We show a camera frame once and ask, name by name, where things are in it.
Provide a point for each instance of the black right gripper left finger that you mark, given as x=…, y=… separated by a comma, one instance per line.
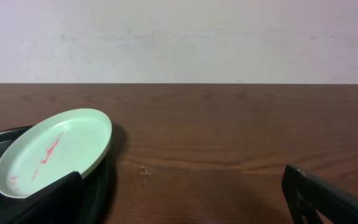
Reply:
x=59, y=202

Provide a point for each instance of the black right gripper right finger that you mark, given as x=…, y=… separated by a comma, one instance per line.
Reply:
x=308, y=196

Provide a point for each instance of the round black tray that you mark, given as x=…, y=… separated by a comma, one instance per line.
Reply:
x=96, y=184

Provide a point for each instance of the light green plate, red streak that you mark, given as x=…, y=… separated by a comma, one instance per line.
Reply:
x=72, y=141

